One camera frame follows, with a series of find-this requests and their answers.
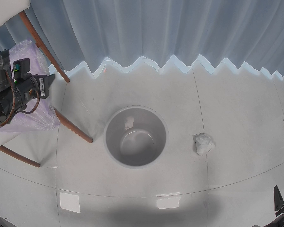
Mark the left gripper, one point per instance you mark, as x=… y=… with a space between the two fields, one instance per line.
x=30 y=90

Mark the purple plastic bag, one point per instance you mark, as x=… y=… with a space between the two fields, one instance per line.
x=40 y=117

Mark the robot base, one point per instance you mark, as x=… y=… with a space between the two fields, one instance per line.
x=3 y=222

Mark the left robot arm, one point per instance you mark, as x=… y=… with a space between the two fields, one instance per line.
x=2 y=103

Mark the grey trash bin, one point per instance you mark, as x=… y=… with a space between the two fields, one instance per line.
x=113 y=150

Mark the white padded wooden chair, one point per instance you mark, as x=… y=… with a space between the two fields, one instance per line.
x=4 y=3

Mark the crumpled white paper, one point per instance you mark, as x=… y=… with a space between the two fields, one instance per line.
x=203 y=145

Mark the blue-green curtain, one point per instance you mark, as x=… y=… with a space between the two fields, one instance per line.
x=156 y=20

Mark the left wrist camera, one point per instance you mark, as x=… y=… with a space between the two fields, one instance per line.
x=22 y=66

